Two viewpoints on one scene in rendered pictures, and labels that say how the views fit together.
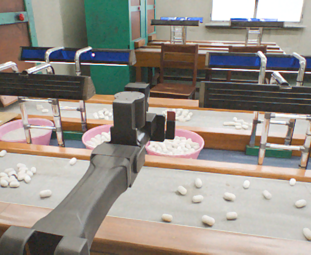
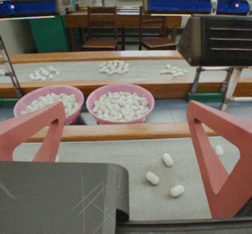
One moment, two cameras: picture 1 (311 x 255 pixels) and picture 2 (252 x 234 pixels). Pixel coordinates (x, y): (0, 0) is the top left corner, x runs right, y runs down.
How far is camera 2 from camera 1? 0.63 m
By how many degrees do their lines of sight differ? 17
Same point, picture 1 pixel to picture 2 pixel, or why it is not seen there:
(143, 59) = (74, 21)
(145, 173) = (97, 153)
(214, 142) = (157, 92)
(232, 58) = (172, 2)
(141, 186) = not seen: hidden behind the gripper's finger
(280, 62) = (219, 6)
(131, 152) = not seen: outside the picture
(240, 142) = (182, 90)
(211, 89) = (214, 30)
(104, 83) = (46, 43)
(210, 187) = (183, 163)
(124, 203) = not seen: hidden behind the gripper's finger
